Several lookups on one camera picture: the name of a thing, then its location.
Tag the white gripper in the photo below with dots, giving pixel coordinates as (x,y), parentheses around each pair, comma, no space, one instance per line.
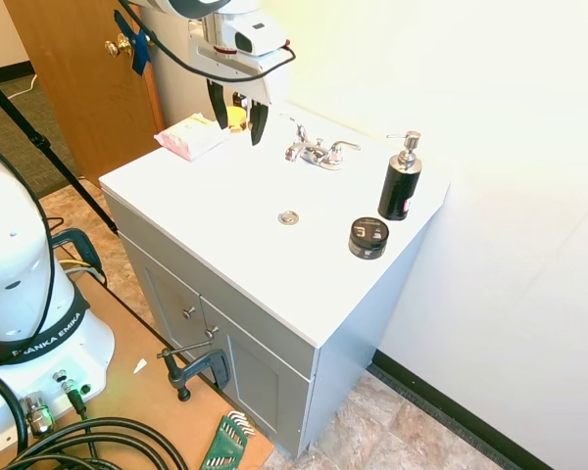
(225,61)

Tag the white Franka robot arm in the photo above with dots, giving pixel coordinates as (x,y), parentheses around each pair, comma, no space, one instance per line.
(14,274)

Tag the yellow round container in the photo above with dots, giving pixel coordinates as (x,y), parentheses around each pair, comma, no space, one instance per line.
(235,119)

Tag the dark small bottle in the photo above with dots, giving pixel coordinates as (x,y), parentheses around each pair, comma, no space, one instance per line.
(240,101)

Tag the pink wipes packet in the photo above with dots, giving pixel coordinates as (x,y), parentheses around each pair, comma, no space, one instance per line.
(191,134)

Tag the white sink countertop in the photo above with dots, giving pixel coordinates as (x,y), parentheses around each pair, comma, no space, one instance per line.
(274,215)

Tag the chrome sink drain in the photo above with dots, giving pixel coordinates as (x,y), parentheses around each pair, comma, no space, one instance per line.
(288,217)

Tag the blue tape strip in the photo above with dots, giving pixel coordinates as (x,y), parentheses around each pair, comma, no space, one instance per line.
(139,49)

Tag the brass door knob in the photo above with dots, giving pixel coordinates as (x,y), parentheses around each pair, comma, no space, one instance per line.
(117,46)

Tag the wooden door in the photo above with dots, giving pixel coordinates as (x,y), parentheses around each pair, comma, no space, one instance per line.
(88,78)

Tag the black soap dispenser bottle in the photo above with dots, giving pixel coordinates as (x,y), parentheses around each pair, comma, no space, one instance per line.
(400,183)

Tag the black round jar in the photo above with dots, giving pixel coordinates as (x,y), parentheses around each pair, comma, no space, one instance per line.
(368,238)

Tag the chrome cabinet knob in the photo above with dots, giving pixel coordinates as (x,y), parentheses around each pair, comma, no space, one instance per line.
(210,332)
(190,312)

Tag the black tripod stand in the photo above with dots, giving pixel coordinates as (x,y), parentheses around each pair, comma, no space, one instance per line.
(34,142)

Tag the grey vanity cabinet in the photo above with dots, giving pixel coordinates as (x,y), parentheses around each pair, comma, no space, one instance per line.
(225,343)

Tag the black C-clamp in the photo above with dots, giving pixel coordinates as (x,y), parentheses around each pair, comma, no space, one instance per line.
(196,367)

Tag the wooden base board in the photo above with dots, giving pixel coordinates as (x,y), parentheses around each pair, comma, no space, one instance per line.
(142,372)

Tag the green hex key set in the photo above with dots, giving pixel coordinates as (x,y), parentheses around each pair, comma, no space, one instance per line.
(224,440)

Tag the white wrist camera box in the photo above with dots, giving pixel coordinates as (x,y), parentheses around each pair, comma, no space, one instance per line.
(252,35)

